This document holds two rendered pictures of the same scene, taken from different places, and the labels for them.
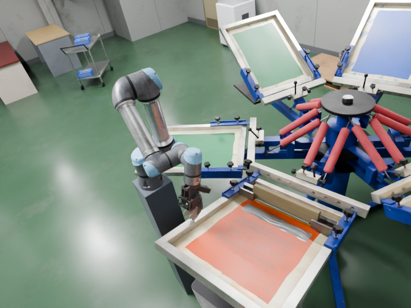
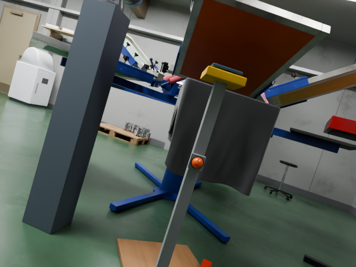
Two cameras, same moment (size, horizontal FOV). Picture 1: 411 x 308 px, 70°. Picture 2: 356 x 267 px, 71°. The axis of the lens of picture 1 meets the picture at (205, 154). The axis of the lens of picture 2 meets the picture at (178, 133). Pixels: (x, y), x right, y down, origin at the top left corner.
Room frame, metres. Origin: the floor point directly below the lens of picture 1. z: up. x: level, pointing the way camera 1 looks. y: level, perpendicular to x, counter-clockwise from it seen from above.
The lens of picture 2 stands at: (0.00, 1.05, 0.78)
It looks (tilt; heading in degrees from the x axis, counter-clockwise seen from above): 4 degrees down; 309
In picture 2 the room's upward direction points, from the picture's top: 17 degrees clockwise
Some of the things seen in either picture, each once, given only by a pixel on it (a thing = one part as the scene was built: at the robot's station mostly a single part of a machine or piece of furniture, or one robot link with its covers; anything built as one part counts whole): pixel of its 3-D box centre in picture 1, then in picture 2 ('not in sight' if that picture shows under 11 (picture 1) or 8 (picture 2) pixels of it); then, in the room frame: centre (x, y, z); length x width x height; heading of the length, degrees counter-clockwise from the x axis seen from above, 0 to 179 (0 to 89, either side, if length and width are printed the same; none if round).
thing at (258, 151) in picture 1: (251, 154); (139, 88); (1.68, -0.34, 0.90); 1.24 x 0.06 x 0.06; 73
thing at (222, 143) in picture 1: (211, 139); (112, 58); (1.76, -0.07, 1.05); 1.08 x 0.61 x 0.23; 73
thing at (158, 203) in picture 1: (174, 239); (77, 118); (1.28, 0.34, 0.60); 0.18 x 0.18 x 1.20; 28
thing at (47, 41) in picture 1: (53, 49); not in sight; (7.57, 3.10, 0.39); 1.47 x 0.75 x 0.78; 28
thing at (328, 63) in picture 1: (334, 66); (122, 129); (4.18, -2.28, 0.16); 1.12 x 0.78 x 0.32; 28
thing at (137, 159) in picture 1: (144, 159); not in sight; (1.28, 0.34, 1.37); 0.13 x 0.12 x 0.14; 113
